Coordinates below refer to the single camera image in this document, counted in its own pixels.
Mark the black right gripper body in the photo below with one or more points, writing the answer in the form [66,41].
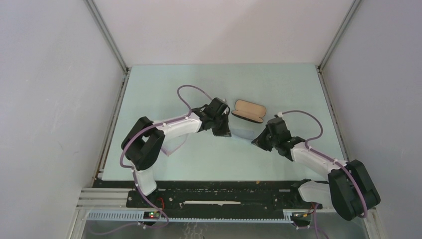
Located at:
[276,141]

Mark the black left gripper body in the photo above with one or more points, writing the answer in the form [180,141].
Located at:
[214,118]

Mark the black glasses case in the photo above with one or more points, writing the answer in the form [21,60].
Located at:
[249,111]

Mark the pink transparent sunglasses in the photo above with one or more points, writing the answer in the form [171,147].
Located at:
[172,145]

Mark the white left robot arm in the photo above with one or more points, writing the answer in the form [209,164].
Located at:
[144,142]

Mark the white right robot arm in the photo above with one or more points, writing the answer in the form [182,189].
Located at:
[349,188]

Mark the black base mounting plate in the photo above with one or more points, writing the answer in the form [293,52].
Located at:
[214,200]

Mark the aluminium corner rail right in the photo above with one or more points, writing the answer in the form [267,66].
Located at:
[340,32]

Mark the aluminium corner rail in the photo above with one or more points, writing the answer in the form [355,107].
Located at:
[101,24]
[340,32]

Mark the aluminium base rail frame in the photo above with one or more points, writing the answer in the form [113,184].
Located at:
[114,199]

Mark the aluminium corner rail left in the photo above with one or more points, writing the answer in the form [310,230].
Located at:
[101,24]

